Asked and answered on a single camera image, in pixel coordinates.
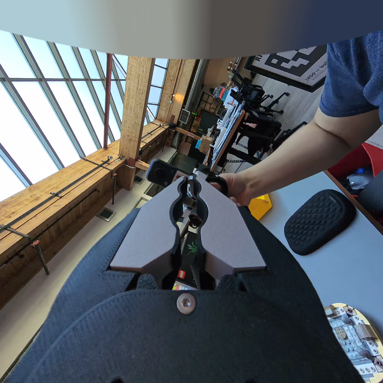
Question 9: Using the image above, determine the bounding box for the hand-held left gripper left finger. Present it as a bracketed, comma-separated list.
[110, 177, 187, 290]

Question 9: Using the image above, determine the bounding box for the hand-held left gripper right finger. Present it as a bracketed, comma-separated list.
[193, 176, 267, 290]

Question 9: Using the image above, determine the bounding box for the person's right forearm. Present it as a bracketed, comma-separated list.
[244, 106, 383, 204]

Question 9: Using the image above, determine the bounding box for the black lego set box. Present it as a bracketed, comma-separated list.
[173, 230, 200, 291]

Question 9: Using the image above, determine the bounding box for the round lego base build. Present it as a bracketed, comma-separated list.
[324, 303, 383, 383]

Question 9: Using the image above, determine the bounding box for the person's right hand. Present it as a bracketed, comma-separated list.
[222, 173, 252, 207]

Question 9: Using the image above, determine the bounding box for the cluttered background desk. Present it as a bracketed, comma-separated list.
[209, 90, 249, 172]

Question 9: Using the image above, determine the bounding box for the red vertical pipe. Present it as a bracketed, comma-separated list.
[103, 54, 114, 149]

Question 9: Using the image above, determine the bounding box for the black padded wrist rest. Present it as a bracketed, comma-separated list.
[284, 189, 356, 256]

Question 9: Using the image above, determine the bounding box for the long wooden beam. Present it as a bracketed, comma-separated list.
[0, 120, 174, 309]

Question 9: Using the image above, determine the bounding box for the group of black office chairs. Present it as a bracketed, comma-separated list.
[230, 70, 309, 160]

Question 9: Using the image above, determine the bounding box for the large skylight window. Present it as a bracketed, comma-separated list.
[0, 30, 129, 201]

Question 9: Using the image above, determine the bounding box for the red fabric item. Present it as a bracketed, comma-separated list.
[328, 142, 383, 183]

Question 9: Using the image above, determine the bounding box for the black office chair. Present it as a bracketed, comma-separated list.
[357, 177, 383, 225]

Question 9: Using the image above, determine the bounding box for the black framed tag poster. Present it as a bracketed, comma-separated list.
[243, 45, 328, 93]

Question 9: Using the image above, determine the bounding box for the person's blue shirt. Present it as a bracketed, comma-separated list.
[319, 30, 383, 124]

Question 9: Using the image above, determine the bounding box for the wooden support post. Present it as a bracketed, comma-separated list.
[119, 56, 156, 191]

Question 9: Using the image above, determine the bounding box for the grey metal duct pipe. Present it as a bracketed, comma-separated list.
[172, 59, 210, 148]

